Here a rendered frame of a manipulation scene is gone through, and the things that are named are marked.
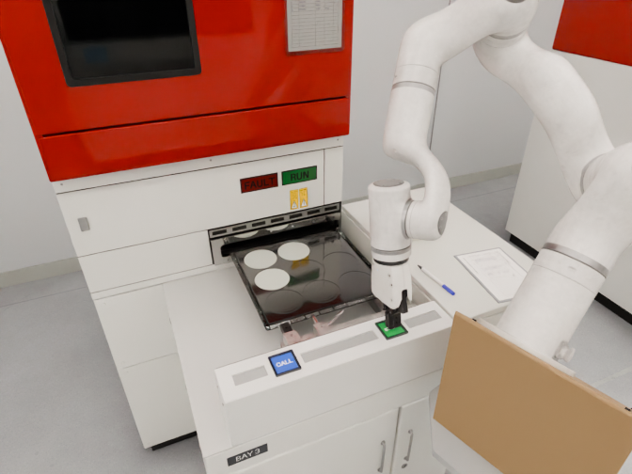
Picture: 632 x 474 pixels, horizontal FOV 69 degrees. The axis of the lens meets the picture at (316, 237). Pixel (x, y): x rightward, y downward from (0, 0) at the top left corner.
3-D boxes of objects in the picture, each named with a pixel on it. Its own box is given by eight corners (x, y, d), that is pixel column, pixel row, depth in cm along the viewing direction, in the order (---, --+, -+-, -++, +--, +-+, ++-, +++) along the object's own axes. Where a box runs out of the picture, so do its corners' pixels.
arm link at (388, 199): (420, 239, 97) (381, 233, 102) (420, 178, 92) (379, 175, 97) (404, 254, 91) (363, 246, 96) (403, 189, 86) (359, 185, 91)
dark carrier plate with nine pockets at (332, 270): (234, 254, 143) (234, 252, 143) (335, 230, 154) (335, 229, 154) (269, 324, 116) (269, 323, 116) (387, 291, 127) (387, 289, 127)
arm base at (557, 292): (585, 383, 87) (636, 299, 87) (555, 368, 75) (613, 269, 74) (498, 333, 101) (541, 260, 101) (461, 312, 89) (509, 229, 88)
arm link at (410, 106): (474, 97, 93) (448, 244, 92) (401, 99, 102) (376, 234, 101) (463, 78, 85) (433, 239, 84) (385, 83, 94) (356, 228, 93)
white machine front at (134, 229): (92, 295, 138) (50, 173, 116) (338, 236, 165) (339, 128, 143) (92, 301, 136) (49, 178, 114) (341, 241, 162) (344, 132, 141)
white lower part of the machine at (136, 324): (132, 341, 235) (88, 199, 191) (284, 299, 262) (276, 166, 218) (148, 463, 180) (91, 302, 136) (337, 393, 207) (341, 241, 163)
